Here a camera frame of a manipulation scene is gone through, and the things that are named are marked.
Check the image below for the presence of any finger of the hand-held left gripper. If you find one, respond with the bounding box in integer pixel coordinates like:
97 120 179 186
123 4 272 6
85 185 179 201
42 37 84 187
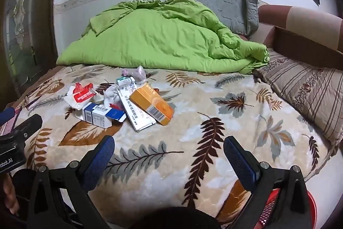
0 108 15 126
0 114 43 141

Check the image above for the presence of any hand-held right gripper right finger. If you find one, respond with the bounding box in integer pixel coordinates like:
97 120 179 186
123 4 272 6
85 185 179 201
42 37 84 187
223 136 313 229

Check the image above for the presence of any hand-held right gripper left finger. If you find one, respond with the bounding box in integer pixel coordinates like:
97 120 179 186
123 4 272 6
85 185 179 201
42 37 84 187
27 135 116 229

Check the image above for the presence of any blue and white box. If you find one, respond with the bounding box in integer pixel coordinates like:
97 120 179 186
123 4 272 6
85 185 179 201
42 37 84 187
82 102 127 129

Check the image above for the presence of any small teal box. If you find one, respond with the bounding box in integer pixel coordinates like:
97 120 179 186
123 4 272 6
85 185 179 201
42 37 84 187
116 77 136 87

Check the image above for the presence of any red mesh basket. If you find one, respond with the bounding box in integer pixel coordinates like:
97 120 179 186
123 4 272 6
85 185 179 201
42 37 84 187
264 187 318 229

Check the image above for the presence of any pink plastic bag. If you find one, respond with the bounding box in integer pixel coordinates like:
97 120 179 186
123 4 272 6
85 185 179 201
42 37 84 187
133 66 147 83

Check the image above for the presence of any person's left hand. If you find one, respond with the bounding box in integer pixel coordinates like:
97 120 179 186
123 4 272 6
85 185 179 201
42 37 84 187
0 173 20 217

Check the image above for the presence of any smartphone with pink screen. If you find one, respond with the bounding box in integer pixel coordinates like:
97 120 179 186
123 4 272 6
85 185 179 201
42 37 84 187
0 111 23 136

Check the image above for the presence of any leaf print blanket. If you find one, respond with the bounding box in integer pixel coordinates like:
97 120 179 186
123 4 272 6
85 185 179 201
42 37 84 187
5 63 338 229

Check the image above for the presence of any long white medicine box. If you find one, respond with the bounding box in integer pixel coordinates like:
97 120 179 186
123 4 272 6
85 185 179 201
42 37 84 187
116 84 156 132

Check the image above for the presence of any red and white wrapper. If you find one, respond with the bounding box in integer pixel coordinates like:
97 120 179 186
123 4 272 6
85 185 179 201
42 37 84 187
62 82 97 113

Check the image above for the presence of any white crumpled tissue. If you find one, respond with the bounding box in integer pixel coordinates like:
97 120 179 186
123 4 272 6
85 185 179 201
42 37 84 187
103 85 121 107

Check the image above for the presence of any orange medicine box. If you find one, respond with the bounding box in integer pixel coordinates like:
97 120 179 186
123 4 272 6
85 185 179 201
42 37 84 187
129 83 175 126

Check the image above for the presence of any brown striped pillow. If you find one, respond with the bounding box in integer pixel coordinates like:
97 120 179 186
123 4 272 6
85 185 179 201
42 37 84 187
253 48 343 146

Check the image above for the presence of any stained glass wooden door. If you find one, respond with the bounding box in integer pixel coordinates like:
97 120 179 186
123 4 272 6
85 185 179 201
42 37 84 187
0 0 63 106

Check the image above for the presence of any green quilt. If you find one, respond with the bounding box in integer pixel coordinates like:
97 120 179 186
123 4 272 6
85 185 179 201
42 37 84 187
56 0 270 74

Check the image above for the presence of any brown padded sofa armrest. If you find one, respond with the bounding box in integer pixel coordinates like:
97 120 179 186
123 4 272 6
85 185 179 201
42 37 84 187
252 4 343 44

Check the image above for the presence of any grey quilted pillow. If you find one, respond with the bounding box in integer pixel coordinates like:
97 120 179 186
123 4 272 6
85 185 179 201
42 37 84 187
171 0 260 40

